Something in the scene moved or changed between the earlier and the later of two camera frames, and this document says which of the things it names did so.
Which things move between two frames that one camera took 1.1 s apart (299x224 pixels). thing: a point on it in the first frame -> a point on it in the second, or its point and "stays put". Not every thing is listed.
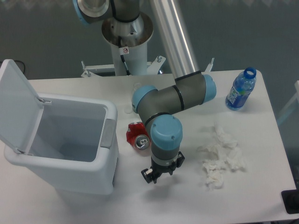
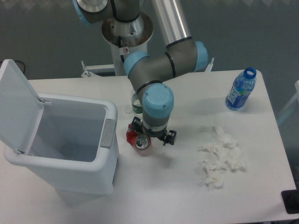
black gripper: [158, 169] -> [137, 126]
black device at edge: [290, 198] stays put
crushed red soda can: [137, 136] stays put
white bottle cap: [128, 110] stays put
